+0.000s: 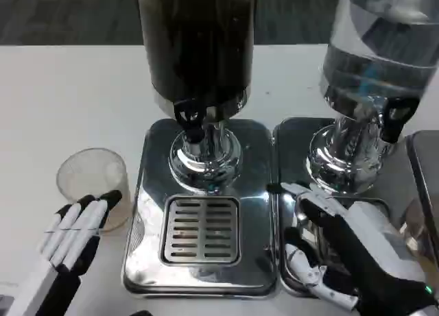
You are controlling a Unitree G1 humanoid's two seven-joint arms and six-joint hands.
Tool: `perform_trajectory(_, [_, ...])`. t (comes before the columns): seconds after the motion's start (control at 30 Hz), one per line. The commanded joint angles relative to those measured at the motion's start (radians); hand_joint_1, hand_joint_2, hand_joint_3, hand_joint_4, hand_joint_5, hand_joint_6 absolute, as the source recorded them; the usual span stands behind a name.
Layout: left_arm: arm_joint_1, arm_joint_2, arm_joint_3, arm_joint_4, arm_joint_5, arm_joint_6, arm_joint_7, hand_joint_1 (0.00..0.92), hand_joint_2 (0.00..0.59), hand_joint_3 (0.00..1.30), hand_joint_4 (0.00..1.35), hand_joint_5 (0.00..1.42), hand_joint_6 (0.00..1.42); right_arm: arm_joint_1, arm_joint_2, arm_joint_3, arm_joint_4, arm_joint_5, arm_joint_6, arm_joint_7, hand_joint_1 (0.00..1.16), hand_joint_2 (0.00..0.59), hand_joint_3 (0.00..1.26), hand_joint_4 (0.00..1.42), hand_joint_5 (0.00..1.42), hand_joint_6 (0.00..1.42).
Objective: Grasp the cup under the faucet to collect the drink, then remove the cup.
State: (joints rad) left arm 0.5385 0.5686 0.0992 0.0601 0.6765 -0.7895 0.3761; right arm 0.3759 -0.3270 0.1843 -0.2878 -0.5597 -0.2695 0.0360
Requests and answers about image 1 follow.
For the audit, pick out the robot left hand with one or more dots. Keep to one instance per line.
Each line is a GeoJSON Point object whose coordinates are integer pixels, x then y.
{"type": "Point", "coordinates": [73, 223]}

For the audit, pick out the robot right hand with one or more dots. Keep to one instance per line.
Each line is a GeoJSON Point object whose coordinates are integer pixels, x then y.
{"type": "Point", "coordinates": [363, 247]}

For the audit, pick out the clear ribbed glass cup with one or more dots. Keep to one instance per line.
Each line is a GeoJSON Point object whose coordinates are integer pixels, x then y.
{"type": "Point", "coordinates": [89, 172]}

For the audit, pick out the black dispenser tap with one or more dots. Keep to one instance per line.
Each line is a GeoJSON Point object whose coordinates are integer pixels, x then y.
{"type": "Point", "coordinates": [185, 115]}
{"type": "Point", "coordinates": [394, 124]}

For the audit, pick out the steel drip tray base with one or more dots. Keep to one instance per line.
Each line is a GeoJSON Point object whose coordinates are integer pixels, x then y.
{"type": "Point", "coordinates": [295, 141]}
{"type": "Point", "coordinates": [147, 261]}

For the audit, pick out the steel tray edge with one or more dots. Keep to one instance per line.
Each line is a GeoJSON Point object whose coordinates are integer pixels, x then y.
{"type": "Point", "coordinates": [427, 165]}

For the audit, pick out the steel drip grid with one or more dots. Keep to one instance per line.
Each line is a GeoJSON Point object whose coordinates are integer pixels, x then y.
{"type": "Point", "coordinates": [200, 230]}

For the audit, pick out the dark drink dispenser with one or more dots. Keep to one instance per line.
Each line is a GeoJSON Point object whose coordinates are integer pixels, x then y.
{"type": "Point", "coordinates": [195, 38]}

